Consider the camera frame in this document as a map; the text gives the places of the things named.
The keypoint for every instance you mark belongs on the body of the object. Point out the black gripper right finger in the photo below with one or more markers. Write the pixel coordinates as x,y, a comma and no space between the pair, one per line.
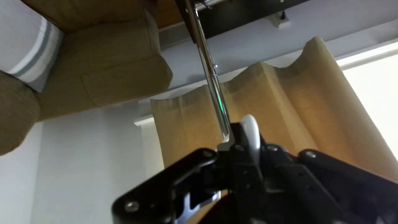
331,190

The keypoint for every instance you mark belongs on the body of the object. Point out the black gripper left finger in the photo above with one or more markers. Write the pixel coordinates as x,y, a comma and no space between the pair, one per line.
166,190

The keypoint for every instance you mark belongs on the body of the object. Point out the yellow curtain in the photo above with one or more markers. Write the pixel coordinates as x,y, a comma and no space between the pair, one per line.
290,99

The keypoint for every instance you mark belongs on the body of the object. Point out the bright window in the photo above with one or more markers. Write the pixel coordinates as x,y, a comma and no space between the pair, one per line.
373,95

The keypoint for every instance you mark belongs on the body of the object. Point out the white blue striped pillow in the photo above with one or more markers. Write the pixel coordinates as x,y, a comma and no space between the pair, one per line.
31,50

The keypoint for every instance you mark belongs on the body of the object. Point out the chrome clothes rail pole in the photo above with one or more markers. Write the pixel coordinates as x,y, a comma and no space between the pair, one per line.
209,70

